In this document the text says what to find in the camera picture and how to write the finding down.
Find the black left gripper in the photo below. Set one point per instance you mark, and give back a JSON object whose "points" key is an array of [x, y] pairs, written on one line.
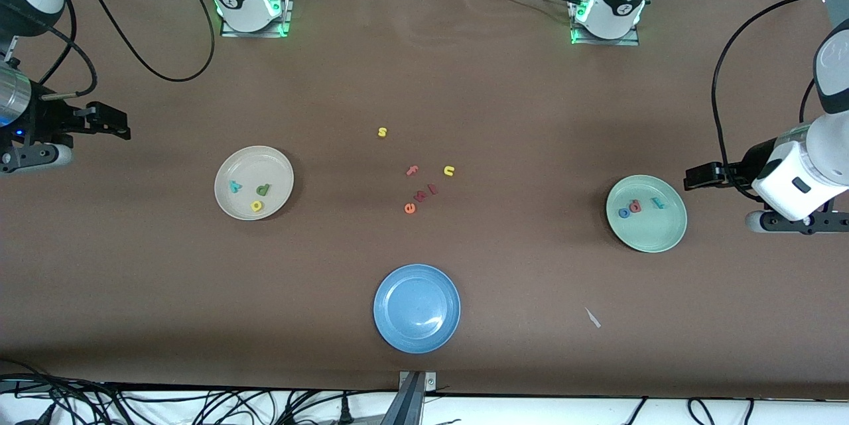
{"points": [[755, 160]]}

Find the teal letter y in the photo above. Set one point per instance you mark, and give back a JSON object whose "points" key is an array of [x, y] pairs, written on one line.
{"points": [[235, 186]]}

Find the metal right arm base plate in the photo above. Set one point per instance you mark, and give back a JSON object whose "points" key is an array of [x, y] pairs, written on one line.
{"points": [[255, 34]]}

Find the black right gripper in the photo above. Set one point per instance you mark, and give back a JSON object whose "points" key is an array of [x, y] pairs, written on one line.
{"points": [[52, 121]]}

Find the green foam letter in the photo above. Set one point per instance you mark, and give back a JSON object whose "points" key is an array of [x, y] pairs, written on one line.
{"points": [[262, 191]]}

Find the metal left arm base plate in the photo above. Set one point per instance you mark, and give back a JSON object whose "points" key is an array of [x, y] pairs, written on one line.
{"points": [[610, 42]]}

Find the blue plate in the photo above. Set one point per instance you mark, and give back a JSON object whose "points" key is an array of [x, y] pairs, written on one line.
{"points": [[416, 309]]}

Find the brown table cover sheet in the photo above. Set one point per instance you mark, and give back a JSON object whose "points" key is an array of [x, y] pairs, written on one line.
{"points": [[464, 80]]}

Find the pink letter p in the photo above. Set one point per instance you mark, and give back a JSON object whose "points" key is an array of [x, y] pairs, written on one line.
{"points": [[638, 203]]}

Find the metal camera pole bracket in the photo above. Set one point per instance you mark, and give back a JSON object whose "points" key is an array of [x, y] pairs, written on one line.
{"points": [[411, 405]]}

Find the white paper scrap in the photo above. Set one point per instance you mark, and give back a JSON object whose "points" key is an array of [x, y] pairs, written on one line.
{"points": [[592, 317]]}

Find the light green plate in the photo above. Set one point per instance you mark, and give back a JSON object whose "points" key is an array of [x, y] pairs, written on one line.
{"points": [[647, 233]]}

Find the black power plug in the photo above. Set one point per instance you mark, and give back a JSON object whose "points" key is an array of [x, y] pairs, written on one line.
{"points": [[344, 412]]}

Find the beige brown plate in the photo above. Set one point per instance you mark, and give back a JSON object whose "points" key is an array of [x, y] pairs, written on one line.
{"points": [[268, 166]]}

